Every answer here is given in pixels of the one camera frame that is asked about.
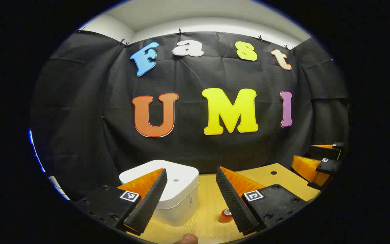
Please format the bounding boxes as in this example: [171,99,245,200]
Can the white desktop garbage bin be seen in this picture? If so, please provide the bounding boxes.
[119,160,200,227]

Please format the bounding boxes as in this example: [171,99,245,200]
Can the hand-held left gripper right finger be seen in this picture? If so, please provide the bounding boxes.
[216,166,308,236]

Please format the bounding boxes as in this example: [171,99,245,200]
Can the wooden desktop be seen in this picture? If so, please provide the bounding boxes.
[127,163,321,244]

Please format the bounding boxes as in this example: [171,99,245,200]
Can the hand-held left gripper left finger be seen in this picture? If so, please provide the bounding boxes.
[74,168,168,237]

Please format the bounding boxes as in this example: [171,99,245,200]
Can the red pop can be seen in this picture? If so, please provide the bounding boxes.
[218,207,233,223]

